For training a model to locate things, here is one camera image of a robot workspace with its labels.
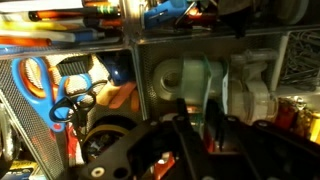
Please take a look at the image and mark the mesh tray with tape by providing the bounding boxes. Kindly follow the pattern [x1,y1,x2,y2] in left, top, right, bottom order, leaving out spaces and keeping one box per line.
[136,34,280,127]

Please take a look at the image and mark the mesh tray with scissors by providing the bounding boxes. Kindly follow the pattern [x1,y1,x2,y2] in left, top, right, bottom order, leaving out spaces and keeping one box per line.
[0,50,143,180]

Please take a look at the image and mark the blue clip tool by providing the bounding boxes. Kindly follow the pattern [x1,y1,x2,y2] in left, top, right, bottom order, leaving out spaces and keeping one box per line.
[143,0,189,29]

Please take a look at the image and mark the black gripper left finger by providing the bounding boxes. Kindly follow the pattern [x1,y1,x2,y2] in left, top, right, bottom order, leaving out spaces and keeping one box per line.
[173,98,214,180]

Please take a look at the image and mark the clear tray of pens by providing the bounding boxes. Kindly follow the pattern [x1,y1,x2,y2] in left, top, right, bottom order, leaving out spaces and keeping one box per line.
[0,0,123,55]

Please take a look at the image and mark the white tape roll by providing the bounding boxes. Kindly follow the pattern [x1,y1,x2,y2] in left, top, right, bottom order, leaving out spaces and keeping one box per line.
[152,59,182,101]

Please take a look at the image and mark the blue handled scissors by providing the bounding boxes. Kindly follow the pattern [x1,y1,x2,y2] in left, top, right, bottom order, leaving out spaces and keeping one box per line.
[12,57,93,132]

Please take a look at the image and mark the box of paper clips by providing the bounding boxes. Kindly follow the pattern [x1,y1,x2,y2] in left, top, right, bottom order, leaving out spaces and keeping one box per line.
[280,31,320,91]

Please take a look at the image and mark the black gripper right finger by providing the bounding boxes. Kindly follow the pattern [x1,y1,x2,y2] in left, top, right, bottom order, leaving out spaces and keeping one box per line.
[205,100,260,180]

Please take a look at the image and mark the dark tape roll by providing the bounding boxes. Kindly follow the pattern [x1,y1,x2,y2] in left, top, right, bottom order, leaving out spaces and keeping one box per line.
[81,124,129,163]

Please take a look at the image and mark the red and yellow packets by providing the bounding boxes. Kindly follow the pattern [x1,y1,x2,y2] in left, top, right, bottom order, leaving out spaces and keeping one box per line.
[274,96,320,144]

